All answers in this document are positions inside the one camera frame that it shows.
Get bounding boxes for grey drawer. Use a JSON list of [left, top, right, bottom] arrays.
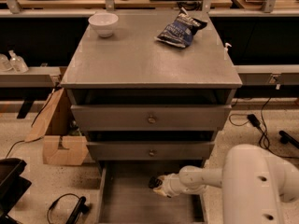
[[71, 105, 231, 132], [96, 161, 207, 224], [87, 141, 214, 161]]

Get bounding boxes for clear sanitizer bottle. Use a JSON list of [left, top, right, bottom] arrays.
[[8, 50, 29, 73], [0, 54, 12, 71]]

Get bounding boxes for brown cardboard box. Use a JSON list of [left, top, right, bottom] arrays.
[[25, 82, 88, 166]]

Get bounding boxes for white ceramic bowl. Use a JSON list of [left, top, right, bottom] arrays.
[[88, 12, 119, 37]]

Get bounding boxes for grey top drawer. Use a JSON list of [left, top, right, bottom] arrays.
[[71, 105, 231, 132]]

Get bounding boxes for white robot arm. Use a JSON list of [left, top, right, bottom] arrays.
[[149, 144, 299, 224]]

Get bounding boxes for grey middle drawer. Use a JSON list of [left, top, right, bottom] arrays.
[[87, 141, 214, 161]]

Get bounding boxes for black caster leg right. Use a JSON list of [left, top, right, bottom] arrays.
[[278, 131, 299, 149]]

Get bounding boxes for grey drawer cabinet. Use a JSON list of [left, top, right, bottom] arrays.
[[61, 9, 244, 173]]

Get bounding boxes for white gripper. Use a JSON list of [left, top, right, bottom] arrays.
[[153, 174, 183, 198]]

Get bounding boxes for small white pump bottle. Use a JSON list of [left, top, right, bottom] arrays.
[[224, 42, 232, 60]]

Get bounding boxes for blue chip bag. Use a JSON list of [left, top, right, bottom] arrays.
[[155, 7, 207, 49]]

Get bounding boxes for black chair base left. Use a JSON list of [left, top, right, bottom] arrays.
[[0, 158, 32, 224]]

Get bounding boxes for black power adapter with cable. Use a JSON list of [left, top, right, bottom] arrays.
[[228, 97, 299, 161]]

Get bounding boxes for grey bottom drawer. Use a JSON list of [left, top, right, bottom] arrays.
[[96, 161, 207, 224]]

